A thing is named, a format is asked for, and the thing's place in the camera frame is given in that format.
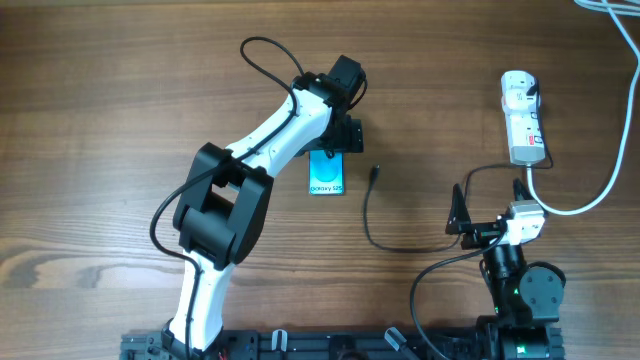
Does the turquoise screen smartphone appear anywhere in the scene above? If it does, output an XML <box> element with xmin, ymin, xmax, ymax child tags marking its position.
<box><xmin>309</xmin><ymin>150</ymin><xmax>345</xmax><ymax>196</ymax></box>

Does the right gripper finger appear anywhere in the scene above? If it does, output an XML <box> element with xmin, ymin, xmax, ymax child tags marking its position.
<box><xmin>445</xmin><ymin>183</ymin><xmax>472</xmax><ymax>235</ymax></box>
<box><xmin>513</xmin><ymin>178</ymin><xmax>533</xmax><ymax>201</ymax></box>

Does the white power strip cord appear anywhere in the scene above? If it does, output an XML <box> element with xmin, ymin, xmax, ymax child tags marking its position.
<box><xmin>525</xmin><ymin>0</ymin><xmax>640</xmax><ymax>217</ymax></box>

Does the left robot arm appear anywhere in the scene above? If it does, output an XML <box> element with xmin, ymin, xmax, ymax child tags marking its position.
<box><xmin>163</xmin><ymin>56</ymin><xmax>367</xmax><ymax>359</ymax></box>

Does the black right camera cable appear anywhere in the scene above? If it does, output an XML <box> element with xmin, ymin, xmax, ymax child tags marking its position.
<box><xmin>409</xmin><ymin>232</ymin><xmax>509</xmax><ymax>360</ymax></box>

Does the white cables top corner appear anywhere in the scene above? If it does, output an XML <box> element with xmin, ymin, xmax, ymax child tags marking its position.
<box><xmin>572</xmin><ymin>0</ymin><xmax>640</xmax><ymax>18</ymax></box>

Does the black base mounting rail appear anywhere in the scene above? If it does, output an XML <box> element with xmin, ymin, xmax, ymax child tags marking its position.
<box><xmin>118</xmin><ymin>327</ymin><xmax>566</xmax><ymax>360</ymax></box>

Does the white power strip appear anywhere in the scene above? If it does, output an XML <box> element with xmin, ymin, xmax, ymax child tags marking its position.
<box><xmin>501</xmin><ymin>70</ymin><xmax>546</xmax><ymax>166</ymax></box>

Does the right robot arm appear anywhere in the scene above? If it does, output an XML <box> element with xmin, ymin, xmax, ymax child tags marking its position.
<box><xmin>445</xmin><ymin>179</ymin><xmax>566</xmax><ymax>360</ymax></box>

